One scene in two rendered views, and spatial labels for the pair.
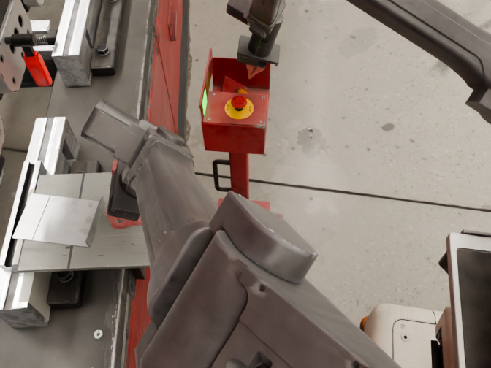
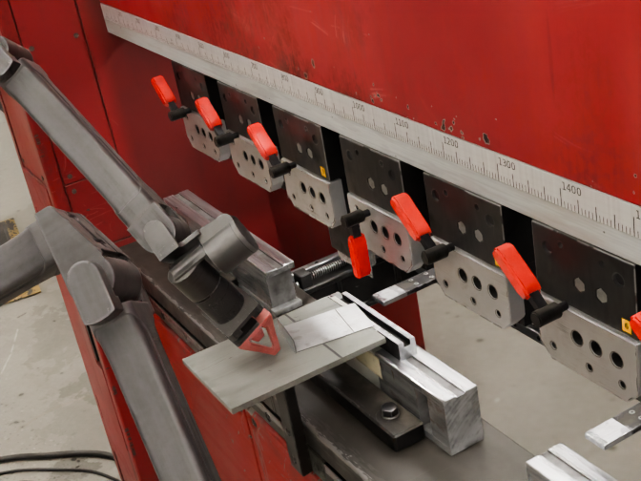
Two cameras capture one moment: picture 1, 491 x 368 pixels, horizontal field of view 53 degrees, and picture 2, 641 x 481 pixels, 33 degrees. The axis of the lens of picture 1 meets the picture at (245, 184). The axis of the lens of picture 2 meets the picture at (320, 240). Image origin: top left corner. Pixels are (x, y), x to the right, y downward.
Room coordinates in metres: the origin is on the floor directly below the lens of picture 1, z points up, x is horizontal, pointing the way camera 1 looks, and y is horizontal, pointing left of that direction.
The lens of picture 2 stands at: (1.74, -0.26, 1.85)
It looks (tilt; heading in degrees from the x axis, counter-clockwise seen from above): 26 degrees down; 156
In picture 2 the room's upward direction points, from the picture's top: 11 degrees counter-clockwise
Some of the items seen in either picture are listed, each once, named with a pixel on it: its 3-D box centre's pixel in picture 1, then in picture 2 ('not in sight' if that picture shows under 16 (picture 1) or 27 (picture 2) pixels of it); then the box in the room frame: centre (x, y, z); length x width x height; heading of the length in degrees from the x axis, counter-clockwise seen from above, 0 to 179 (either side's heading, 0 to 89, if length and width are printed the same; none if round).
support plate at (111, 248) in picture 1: (109, 217); (282, 350); (0.40, 0.23, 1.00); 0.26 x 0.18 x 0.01; 92
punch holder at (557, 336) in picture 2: not in sight; (613, 298); (0.97, 0.39, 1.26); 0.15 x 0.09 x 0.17; 2
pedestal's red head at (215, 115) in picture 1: (237, 102); not in sight; (0.88, 0.02, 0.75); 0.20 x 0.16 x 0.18; 174
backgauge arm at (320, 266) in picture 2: not in sight; (416, 245); (-0.06, 0.74, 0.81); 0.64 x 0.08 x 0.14; 92
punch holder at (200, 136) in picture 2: not in sight; (217, 105); (-0.03, 0.36, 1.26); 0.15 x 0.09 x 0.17; 2
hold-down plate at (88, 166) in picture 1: (77, 228); (357, 394); (0.44, 0.32, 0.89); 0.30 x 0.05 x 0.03; 2
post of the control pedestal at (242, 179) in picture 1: (240, 178); not in sight; (0.88, 0.02, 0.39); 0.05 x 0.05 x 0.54; 84
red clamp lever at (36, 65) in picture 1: (30, 61); (361, 243); (0.56, 0.32, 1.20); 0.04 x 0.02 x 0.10; 92
